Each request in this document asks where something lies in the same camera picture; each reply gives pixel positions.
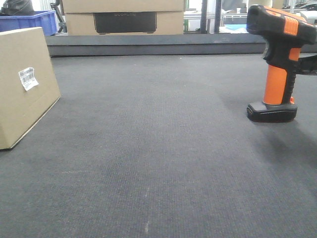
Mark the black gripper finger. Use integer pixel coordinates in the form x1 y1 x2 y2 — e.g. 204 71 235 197
296 55 317 75

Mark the orange black barcode scanner gun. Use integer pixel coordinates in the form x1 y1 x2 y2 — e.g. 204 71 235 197
246 4 317 122

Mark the small brown cardboard package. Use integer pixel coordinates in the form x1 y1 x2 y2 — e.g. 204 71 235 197
0 27 61 150

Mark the large brown cardboard box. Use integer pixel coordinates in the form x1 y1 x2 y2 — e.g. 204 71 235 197
63 0 184 36

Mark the blue tray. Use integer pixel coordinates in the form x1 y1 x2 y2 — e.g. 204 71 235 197
224 24 248 34

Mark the black vertical pole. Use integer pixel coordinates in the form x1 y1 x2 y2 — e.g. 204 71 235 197
214 0 222 33

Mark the black raised table ledge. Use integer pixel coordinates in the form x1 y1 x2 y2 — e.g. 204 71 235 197
46 33 265 57

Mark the blue plastic crate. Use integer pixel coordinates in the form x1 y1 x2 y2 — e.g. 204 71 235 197
0 10 58 36

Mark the black bag in crate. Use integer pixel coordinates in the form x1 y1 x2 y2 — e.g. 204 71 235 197
0 0 35 16

